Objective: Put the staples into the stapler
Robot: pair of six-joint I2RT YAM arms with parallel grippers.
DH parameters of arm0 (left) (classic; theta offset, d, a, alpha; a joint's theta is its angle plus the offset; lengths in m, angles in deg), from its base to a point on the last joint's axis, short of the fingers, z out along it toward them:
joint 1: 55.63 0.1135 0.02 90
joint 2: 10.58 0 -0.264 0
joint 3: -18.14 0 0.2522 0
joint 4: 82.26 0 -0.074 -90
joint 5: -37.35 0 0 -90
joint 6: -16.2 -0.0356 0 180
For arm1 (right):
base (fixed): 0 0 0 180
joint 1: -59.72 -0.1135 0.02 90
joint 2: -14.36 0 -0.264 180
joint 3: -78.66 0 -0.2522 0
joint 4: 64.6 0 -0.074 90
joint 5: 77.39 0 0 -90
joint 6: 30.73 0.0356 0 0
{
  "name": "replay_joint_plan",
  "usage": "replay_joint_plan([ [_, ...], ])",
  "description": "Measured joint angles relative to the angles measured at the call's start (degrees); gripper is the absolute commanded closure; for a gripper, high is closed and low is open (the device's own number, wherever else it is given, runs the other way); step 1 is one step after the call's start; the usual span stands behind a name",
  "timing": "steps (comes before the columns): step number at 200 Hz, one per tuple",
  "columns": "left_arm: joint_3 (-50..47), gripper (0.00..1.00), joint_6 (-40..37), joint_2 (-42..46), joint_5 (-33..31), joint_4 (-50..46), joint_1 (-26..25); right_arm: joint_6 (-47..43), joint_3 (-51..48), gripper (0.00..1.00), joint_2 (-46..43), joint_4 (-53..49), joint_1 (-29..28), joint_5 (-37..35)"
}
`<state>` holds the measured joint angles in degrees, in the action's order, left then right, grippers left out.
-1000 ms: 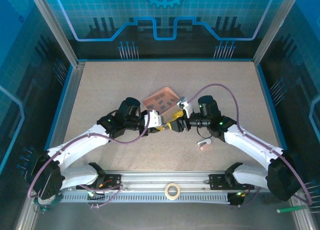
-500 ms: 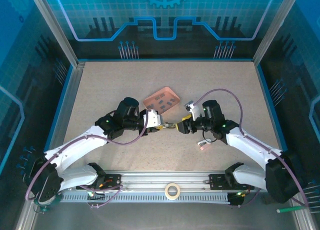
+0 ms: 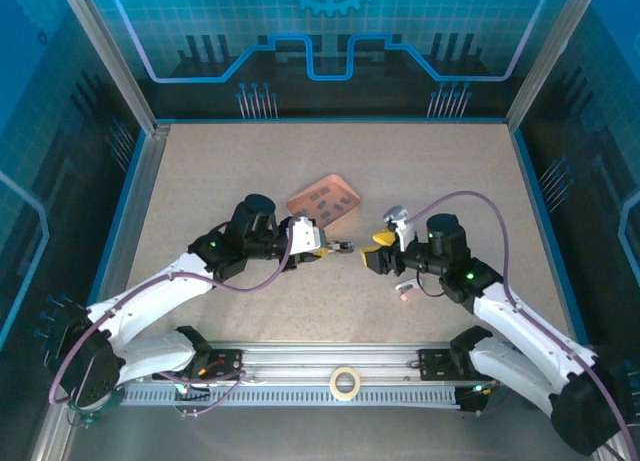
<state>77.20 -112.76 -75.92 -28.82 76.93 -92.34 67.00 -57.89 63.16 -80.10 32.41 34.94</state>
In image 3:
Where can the pink plastic tray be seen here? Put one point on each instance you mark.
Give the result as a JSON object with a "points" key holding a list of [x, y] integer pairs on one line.
{"points": [[332, 183]]}

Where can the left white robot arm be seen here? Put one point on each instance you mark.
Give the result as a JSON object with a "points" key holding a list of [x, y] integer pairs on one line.
{"points": [[150, 291]]}

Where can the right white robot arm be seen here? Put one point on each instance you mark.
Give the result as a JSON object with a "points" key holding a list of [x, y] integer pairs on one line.
{"points": [[520, 326]]}

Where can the masking tape roll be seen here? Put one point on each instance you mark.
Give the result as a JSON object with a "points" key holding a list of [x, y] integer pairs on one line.
{"points": [[334, 386]]}

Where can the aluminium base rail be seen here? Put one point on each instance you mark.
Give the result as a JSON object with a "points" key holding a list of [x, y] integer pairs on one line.
{"points": [[310, 358]]}

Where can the aluminium side frame beam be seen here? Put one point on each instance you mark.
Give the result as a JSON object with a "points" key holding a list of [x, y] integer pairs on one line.
{"points": [[135, 211]]}

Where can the aluminium frame corner post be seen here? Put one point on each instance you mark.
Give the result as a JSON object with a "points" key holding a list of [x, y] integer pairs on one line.
{"points": [[115, 61], [550, 56]]}

